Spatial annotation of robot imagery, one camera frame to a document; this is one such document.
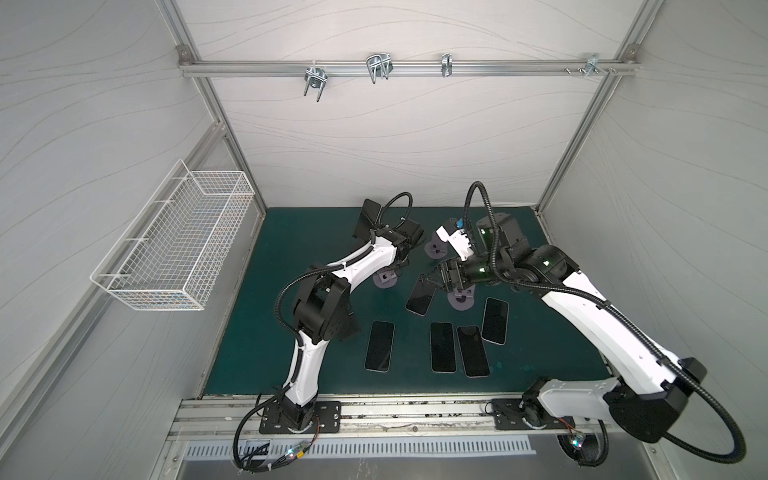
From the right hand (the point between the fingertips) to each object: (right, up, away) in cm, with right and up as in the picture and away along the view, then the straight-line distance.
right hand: (435, 267), depth 67 cm
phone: (-14, -26, +17) cm, 34 cm away
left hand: (-9, 0, +28) cm, 30 cm away
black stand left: (-24, -20, +21) cm, 37 cm away
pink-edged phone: (0, -13, +28) cm, 31 cm away
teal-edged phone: (+5, -26, +18) cm, 32 cm away
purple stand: (+12, -13, +25) cm, 30 cm away
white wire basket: (-61, +4, +2) cm, 61 cm away
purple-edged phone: (+13, -25, +15) cm, 32 cm away
